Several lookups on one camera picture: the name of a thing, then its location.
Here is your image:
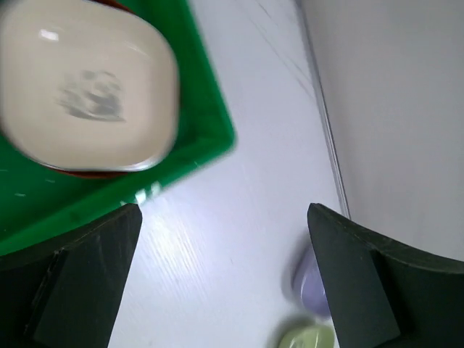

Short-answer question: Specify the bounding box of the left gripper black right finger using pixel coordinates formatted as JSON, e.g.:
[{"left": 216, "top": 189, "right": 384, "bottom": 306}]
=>
[{"left": 307, "top": 204, "right": 463, "bottom": 347}]

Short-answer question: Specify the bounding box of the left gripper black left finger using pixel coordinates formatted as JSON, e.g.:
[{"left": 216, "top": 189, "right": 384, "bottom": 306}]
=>
[{"left": 1, "top": 204, "right": 142, "bottom": 347}]

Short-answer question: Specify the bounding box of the green square dish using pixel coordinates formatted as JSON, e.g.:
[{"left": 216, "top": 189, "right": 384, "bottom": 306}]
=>
[{"left": 277, "top": 325, "right": 335, "bottom": 348}]

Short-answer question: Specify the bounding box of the red round plate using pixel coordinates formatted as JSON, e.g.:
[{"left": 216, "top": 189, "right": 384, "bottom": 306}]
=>
[{"left": 49, "top": 0, "right": 134, "bottom": 179}]

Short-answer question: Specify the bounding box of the cream square dish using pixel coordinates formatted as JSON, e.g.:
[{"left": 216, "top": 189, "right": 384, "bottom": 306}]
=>
[{"left": 1, "top": 1, "right": 180, "bottom": 172}]

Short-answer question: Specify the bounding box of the green plastic bin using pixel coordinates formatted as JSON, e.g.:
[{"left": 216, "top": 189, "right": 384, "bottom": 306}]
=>
[{"left": 1, "top": 1, "right": 235, "bottom": 255}]

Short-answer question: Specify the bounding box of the upper left purple square dish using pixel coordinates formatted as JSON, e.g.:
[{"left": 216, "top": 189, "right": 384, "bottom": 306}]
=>
[{"left": 291, "top": 244, "right": 331, "bottom": 320}]

